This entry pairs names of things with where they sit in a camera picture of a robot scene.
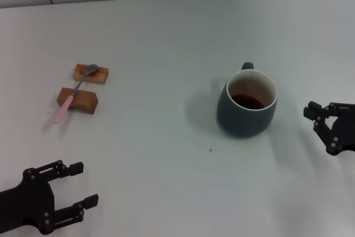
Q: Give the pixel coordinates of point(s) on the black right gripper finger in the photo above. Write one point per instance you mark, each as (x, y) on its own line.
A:
(342, 108)
(310, 112)

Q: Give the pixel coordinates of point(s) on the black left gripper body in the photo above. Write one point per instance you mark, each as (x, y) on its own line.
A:
(27, 201)

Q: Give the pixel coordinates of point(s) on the dark arched wooden block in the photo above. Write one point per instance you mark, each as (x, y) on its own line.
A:
(84, 101)

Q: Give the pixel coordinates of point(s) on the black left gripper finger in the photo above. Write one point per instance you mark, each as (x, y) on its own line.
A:
(88, 202)
(75, 168)

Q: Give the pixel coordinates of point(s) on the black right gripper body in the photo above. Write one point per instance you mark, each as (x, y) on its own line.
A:
(346, 134)

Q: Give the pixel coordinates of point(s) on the grey ceramic coffee cup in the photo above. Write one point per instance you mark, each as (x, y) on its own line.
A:
(244, 126)

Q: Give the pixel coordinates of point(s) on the light stained wooden block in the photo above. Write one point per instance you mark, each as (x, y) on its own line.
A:
(98, 77)

